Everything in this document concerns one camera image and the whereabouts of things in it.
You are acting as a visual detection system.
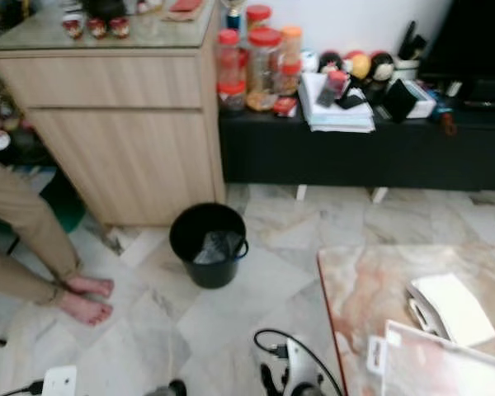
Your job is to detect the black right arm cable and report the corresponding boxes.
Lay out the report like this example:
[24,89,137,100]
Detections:
[253,328,346,396]

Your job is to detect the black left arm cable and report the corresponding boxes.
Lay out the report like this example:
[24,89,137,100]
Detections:
[0,379,45,396]

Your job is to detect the black and pink pouch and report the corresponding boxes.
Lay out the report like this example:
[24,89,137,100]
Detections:
[316,70,349,108]

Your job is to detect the black and red round doll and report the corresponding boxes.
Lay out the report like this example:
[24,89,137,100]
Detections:
[318,50,344,75]

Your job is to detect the dark cluttered shelf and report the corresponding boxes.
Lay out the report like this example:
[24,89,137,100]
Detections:
[0,0,34,158]

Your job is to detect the green floor mat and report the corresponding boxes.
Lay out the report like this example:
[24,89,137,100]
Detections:
[45,169,87,232]

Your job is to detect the light wooden cabinet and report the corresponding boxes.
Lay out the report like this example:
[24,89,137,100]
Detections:
[0,4,228,228]

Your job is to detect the red-brown tray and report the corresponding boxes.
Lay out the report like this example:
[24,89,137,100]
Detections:
[161,0,207,23]

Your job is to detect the black television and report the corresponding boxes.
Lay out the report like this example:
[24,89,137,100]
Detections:
[419,0,495,108]

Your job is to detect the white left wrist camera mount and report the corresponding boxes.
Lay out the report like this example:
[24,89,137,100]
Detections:
[42,365,78,396]

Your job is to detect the short clear jar red lid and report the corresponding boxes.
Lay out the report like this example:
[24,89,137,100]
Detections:
[245,4,273,32]

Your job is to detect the yellow and red round doll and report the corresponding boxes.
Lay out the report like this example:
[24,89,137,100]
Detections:
[342,51,372,79]

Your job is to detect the white paper stack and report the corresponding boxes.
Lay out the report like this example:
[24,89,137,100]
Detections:
[297,72,376,134]

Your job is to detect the small brown-filled jar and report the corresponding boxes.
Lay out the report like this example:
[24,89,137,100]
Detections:
[274,62,300,97]

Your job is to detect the white flat rectangular pack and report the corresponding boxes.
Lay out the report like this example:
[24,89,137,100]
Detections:
[367,320,495,396]

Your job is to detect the white cup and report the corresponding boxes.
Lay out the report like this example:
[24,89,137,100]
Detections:
[394,59,422,81]

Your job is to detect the dark-filled jar red lid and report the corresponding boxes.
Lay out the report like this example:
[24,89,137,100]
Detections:
[216,80,247,114]

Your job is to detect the small red white figurine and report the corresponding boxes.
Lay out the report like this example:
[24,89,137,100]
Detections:
[109,16,131,40]
[62,15,85,40]
[87,16,108,40]

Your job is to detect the clear plastic trash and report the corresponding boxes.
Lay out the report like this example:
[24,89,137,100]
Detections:
[192,231,244,265]

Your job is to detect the black rubbish bin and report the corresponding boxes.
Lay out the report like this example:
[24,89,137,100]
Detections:
[169,202,250,290]

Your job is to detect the white and blue figurine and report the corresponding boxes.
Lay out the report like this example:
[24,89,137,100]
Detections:
[299,49,319,73]

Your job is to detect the white square box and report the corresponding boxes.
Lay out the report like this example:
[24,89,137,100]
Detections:
[408,80,438,119]

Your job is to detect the small red box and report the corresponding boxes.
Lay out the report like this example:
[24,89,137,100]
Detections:
[272,97,298,117]

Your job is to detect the dark brown ornament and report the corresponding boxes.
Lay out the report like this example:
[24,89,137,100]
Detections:
[82,0,126,21]

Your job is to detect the black wallet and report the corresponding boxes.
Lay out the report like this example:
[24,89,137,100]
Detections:
[337,92,368,111]

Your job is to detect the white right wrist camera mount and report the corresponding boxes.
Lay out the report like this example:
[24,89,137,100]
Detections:
[283,338,324,396]

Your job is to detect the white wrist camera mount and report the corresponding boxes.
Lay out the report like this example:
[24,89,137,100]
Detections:
[283,338,324,396]
[42,365,78,396]

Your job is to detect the orange snack packet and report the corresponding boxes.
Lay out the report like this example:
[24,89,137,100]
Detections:
[245,91,279,112]

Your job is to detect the large clear jar red lid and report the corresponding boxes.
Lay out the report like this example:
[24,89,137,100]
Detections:
[247,27,285,94]

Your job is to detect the silver trophy cup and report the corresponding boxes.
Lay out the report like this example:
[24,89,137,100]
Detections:
[219,0,246,30]

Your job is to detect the black and white round doll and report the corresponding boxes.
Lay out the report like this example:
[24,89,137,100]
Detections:
[369,51,397,83]

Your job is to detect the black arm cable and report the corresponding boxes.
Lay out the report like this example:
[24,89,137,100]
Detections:
[0,379,45,396]
[253,328,346,396]

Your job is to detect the clear jar orange lid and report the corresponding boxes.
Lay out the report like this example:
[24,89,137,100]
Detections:
[280,25,304,68]

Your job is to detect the tall clear jar red lid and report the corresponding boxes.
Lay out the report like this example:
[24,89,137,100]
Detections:
[217,29,244,83]

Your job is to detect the black square box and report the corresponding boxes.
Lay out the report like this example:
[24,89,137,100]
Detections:
[381,78,420,125]

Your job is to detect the black remote control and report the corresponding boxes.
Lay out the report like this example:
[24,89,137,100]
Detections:
[398,20,428,60]

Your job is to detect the marble-top folding table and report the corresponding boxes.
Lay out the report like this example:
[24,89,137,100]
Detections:
[318,243,495,396]

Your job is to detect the small white striped pack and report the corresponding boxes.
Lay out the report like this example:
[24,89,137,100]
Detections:
[404,272,495,347]

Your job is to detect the person in beige trousers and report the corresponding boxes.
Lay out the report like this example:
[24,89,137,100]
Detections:
[0,153,115,327]

